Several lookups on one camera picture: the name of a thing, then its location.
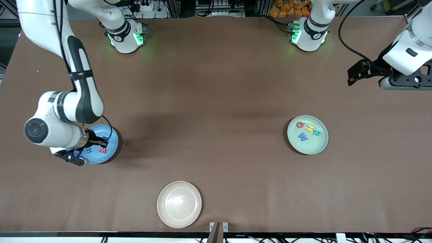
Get orange snack bags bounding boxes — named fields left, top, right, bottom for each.
left=269, top=0, right=311, bottom=18

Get black electronics box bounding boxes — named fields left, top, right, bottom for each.
left=195, top=0, right=245, bottom=17

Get blue plate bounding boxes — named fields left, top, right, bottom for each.
left=79, top=125, right=119, bottom=164

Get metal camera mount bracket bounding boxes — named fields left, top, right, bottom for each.
left=209, top=222, right=229, bottom=243

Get beige plate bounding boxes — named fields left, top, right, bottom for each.
left=157, top=181, right=202, bottom=228

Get green plate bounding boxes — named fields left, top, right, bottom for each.
left=287, top=115, right=329, bottom=155

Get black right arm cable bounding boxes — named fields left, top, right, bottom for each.
left=101, top=115, right=113, bottom=140

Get aluminium frame with bracket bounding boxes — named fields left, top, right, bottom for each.
left=0, top=0, right=21, bottom=27
left=405, top=0, right=426, bottom=24

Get white power strip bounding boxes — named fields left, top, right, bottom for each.
left=130, top=0, right=156, bottom=12

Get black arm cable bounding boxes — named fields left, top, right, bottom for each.
left=101, top=115, right=113, bottom=140
left=338, top=0, right=375, bottom=66

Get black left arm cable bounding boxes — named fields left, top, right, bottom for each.
left=338, top=0, right=375, bottom=66

